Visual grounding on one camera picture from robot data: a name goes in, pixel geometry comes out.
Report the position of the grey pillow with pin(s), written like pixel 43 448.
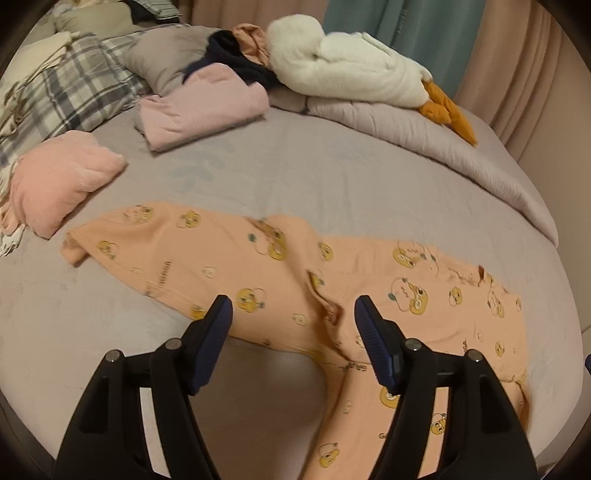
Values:
pixel 166 55

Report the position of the peach cloth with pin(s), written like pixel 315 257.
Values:
pixel 251 44

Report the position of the grey plaid blanket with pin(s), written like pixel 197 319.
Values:
pixel 60 92

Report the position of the lilac quilt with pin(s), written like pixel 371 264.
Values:
pixel 438 147

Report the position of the orange printed children's pants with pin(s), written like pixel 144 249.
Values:
pixel 295 281

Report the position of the white plush goose toy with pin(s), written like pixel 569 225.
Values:
pixel 351 69

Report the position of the dark navy garment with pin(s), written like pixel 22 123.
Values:
pixel 235 60

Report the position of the teal curtain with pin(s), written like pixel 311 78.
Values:
pixel 392 23

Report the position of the beige curtain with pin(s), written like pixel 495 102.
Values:
pixel 521 69

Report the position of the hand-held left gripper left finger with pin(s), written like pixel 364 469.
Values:
pixel 213 339

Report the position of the folded pink fleece garment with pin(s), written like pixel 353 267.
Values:
pixel 55 180

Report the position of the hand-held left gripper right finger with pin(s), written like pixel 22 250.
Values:
pixel 375 341

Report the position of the cream folded cloth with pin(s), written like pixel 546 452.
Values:
pixel 32 55

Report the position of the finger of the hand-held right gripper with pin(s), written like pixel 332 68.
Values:
pixel 588 367

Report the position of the folded mauve garment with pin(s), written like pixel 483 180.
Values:
pixel 203 106

